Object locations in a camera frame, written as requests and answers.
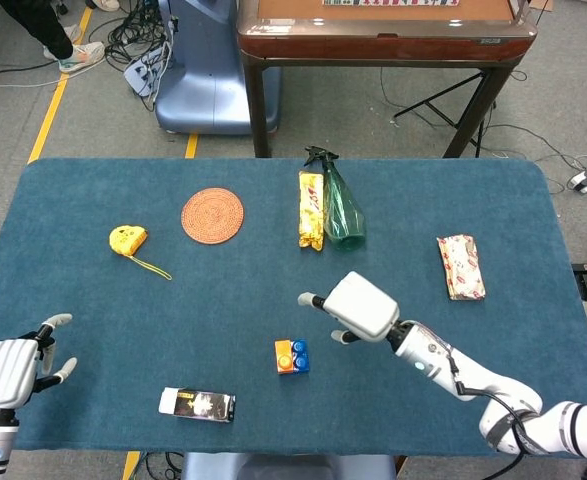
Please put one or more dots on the brown mahjong table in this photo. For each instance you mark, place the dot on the brown mahjong table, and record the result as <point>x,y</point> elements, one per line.
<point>383,35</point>

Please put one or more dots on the blue toy block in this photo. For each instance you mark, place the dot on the blue toy block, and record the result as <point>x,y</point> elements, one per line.
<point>300,357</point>

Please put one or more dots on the person leg black trousers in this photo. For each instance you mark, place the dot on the person leg black trousers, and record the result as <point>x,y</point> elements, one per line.
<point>38,20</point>

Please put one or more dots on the green plastic spray bottle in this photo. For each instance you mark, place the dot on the green plastic spray bottle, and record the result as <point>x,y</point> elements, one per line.
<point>343,215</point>

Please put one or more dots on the red white snack packet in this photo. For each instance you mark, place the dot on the red white snack packet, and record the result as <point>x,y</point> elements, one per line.
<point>460,267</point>

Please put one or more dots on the orange toy block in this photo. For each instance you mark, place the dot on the orange toy block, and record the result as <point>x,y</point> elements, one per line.
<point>283,357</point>

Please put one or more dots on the blue grey machine base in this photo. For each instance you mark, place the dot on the blue grey machine base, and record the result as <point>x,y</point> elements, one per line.
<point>203,75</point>

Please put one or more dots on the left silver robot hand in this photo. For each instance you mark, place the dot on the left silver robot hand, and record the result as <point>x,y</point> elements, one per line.
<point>8,370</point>

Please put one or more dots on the yellow tape measure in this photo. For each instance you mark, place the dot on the yellow tape measure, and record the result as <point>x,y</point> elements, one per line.
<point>125,240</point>

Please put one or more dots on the black tripod stand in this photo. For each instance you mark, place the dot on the black tripod stand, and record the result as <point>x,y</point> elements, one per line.
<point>438,107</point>

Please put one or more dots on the blue felt table cover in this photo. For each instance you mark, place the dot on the blue felt table cover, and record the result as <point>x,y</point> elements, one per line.
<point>223,300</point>

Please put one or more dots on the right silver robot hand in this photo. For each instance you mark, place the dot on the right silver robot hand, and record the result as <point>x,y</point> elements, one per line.
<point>363,307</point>

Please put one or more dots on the black white carton box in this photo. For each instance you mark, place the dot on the black white carton box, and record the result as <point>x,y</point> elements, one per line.
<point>203,405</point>

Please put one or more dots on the white power strip with plugs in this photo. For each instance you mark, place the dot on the white power strip with plugs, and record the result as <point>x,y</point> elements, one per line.
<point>143,72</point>

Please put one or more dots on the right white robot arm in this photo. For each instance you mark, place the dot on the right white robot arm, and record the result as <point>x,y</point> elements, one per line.
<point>493,395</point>

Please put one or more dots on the white sneaker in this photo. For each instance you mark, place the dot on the white sneaker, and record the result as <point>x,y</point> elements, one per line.
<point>80,56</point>

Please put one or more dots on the round woven orange coaster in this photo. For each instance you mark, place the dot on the round woven orange coaster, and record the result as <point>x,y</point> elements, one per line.
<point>212,216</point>

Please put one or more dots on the gold foil snack package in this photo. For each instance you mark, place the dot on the gold foil snack package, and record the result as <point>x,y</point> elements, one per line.
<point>310,210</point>

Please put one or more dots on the row of mahjong tiles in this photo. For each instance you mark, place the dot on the row of mahjong tiles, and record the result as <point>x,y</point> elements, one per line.
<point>388,2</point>

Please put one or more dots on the blue grey robot torso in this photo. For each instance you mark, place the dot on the blue grey robot torso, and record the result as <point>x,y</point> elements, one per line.
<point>283,467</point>

